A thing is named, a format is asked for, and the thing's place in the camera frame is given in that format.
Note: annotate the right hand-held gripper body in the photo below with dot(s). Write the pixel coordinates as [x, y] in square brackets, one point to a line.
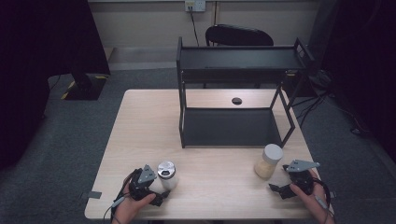
[300, 165]

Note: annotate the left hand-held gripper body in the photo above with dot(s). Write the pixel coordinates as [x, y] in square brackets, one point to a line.
[146, 175]

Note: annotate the glass jar with metal lid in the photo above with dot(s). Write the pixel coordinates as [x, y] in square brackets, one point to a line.
[168, 183]

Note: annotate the glass jar with white lid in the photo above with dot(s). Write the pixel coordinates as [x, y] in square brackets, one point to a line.
[272, 152]

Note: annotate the black metal shelf rack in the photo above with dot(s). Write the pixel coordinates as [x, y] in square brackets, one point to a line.
[230, 127]

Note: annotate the person's right hand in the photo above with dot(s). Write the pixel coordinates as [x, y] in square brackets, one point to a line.
[314, 205]

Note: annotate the person's left hand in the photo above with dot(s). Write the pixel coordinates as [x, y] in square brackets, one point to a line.
[127, 208]

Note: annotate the grey tape strip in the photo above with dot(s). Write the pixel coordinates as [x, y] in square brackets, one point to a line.
[93, 195]
[332, 194]

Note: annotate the black round table grommet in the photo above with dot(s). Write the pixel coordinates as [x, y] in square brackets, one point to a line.
[237, 101]

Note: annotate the black stand base, yellow tape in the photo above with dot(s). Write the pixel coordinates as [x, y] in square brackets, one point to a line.
[88, 88]

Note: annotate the black curtain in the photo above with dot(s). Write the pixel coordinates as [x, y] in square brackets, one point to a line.
[367, 62]
[37, 62]

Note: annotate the black chair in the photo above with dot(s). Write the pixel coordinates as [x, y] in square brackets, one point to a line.
[239, 35]

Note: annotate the beige wall conduit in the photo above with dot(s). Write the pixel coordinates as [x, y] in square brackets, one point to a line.
[215, 14]

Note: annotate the white wall socket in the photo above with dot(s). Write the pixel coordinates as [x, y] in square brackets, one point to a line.
[195, 5]

